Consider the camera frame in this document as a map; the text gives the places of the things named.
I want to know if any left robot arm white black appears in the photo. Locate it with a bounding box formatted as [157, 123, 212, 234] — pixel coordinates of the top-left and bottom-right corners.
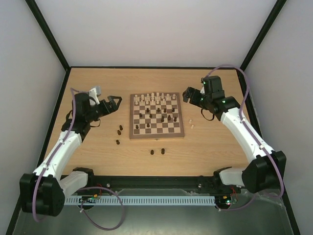
[19, 89, 122, 222]

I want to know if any purple cable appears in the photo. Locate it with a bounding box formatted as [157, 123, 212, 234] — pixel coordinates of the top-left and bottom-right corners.
[33, 87, 125, 231]
[206, 64, 286, 212]

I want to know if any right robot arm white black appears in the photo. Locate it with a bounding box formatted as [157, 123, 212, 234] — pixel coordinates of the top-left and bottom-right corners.
[182, 76, 286, 193]

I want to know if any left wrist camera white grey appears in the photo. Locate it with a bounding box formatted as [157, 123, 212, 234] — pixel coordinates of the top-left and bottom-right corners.
[89, 86, 101, 106]

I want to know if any black aluminium rail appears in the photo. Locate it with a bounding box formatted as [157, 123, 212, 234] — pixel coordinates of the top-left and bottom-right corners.
[87, 175, 239, 192]

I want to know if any wooden chess board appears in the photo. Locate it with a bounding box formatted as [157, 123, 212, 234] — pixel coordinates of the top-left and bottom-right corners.
[129, 92, 185, 140]

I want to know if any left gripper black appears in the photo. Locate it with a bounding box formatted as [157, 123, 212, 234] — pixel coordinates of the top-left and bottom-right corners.
[87, 95, 123, 122]

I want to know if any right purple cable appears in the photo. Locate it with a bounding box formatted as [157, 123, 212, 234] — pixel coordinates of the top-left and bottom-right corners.
[206, 64, 286, 212]

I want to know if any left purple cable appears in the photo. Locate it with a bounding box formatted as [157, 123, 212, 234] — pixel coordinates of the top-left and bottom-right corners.
[33, 87, 125, 231]

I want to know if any white slotted cable duct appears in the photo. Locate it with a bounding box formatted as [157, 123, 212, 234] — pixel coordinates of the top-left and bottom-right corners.
[65, 195, 216, 206]

